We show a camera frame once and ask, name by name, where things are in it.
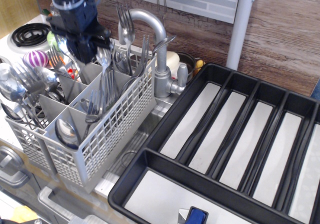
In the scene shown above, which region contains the large steel spoon far left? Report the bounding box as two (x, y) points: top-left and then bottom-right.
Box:
(0, 63), (43, 128)

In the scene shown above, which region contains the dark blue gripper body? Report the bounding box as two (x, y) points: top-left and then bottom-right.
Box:
(45, 0), (111, 47)

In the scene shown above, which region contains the blue object bottom edge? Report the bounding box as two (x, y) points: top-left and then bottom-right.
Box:
(177, 206), (208, 224)

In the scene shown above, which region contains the black cutlery tray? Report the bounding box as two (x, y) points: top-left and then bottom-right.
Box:
(108, 63), (320, 223)

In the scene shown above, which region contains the small metal pot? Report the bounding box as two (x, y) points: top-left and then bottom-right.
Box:
(176, 52), (205, 83)

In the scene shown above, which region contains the silver sink faucet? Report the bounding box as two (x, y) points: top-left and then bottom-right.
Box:
(118, 9), (188, 98)

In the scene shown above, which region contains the steel fork front centre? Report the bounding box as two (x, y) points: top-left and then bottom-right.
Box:
(82, 90), (103, 140)

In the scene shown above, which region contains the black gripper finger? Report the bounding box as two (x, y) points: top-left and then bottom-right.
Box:
(66, 33), (96, 64)
(88, 35), (111, 59)

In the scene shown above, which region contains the black coil stove burner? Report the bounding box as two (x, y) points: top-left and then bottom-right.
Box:
(11, 23), (52, 47)

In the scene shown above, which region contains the steel fork back left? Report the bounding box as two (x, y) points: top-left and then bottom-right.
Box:
(54, 34), (87, 84)

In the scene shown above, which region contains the steel spoon front compartment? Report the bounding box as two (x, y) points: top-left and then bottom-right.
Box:
(54, 119), (80, 150)

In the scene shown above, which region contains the steel fork right back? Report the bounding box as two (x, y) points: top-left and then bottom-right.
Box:
(120, 35), (149, 96)

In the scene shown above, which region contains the purple striped toy egg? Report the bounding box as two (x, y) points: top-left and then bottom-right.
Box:
(22, 50), (49, 68)

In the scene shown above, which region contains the tall steel fork back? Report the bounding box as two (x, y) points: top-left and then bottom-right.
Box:
(117, 5), (135, 75)

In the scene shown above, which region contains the grey plastic cutlery basket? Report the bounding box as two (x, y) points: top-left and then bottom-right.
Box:
(4, 39), (158, 194)

